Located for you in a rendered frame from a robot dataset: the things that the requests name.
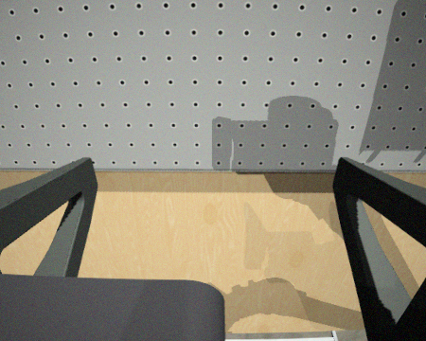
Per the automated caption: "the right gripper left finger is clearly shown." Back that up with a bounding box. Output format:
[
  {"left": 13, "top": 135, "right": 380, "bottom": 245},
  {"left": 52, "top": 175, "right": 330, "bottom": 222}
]
[{"left": 0, "top": 157, "right": 98, "bottom": 278}]

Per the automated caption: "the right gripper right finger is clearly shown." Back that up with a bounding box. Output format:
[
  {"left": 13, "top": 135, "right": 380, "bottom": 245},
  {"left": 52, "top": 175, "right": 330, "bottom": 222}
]
[{"left": 333, "top": 157, "right": 426, "bottom": 341}]

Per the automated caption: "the grey perforated base plate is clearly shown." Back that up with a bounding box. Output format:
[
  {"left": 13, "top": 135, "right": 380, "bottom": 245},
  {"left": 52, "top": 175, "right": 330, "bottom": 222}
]
[{"left": 0, "top": 0, "right": 426, "bottom": 172}]

